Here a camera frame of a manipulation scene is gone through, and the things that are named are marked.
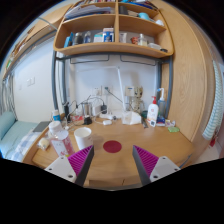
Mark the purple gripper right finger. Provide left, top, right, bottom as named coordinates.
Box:
left=133, top=145, right=180, bottom=186

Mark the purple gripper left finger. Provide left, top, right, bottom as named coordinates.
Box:
left=46, top=146, right=94, bottom=186

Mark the pink labelled water bottle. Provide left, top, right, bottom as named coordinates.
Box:
left=48, top=121, right=75, bottom=156

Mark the white paper cup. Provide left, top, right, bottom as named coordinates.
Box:
left=74, top=127, right=93, bottom=150

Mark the red round coaster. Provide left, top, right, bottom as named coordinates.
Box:
left=103, top=140, right=122, bottom=153

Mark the small green dish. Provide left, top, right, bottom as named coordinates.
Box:
left=168, top=127, right=180, bottom=133

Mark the white pump dispenser bottle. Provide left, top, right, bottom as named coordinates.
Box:
left=147, top=96, right=159, bottom=127

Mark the steel mug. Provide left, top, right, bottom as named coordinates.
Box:
left=82, top=102, right=92, bottom=116

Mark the clear spray bottle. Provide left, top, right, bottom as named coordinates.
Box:
left=157, top=88, right=166, bottom=118

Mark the groot figurine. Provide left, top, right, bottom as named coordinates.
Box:
left=132, top=87, right=143, bottom=112

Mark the bed with light bedding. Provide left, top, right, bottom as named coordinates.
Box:
left=0, top=112, right=39, bottom=162

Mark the grey metal bed frame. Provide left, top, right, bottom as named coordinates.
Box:
left=51, top=51, right=173, bottom=117

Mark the wooden wall shelf unit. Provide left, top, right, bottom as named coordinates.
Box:
left=53, top=0, right=174, bottom=59

